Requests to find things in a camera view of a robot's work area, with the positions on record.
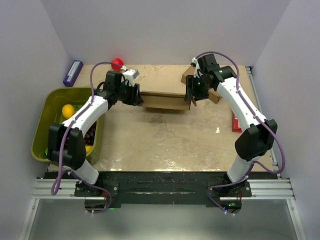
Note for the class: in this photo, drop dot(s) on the yellow lemon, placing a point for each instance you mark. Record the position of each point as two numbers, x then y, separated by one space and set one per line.
68 111

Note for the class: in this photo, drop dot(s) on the green plastic bin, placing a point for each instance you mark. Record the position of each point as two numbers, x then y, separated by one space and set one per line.
52 113

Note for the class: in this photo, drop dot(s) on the aluminium frame rail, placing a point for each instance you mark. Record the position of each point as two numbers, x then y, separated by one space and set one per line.
276 189

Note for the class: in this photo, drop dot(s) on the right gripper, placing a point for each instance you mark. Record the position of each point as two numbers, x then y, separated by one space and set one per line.
191 91

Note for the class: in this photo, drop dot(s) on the red rectangular box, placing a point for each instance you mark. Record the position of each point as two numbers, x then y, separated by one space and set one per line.
235 126

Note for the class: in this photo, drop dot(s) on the closed brown cardboard box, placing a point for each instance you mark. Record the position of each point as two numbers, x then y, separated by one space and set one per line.
212 95

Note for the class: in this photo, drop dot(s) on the purple rectangular box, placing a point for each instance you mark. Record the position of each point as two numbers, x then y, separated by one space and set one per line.
73 73

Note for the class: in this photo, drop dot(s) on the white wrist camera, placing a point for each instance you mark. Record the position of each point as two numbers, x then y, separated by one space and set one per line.
197 72
130 74

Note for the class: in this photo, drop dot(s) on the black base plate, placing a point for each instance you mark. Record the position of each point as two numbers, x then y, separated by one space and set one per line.
165 188

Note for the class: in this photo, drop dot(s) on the brown cardboard box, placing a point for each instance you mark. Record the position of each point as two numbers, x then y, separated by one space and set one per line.
166 100
212 95

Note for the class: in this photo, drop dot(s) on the red apple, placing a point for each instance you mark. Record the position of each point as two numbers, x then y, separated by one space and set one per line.
116 64

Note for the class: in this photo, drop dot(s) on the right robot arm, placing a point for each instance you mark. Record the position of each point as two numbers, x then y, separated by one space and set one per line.
258 133

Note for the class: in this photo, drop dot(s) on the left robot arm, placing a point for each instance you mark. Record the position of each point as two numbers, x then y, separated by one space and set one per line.
66 145

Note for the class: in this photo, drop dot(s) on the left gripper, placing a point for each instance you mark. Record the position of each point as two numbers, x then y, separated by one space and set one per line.
135 98

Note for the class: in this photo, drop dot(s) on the purple grape bunch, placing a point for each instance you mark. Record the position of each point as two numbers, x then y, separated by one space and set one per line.
89 136

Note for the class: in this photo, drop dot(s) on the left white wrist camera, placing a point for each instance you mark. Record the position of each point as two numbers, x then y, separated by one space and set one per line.
130 74

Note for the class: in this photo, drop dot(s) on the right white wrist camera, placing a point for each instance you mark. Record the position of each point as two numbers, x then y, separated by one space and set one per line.
197 72

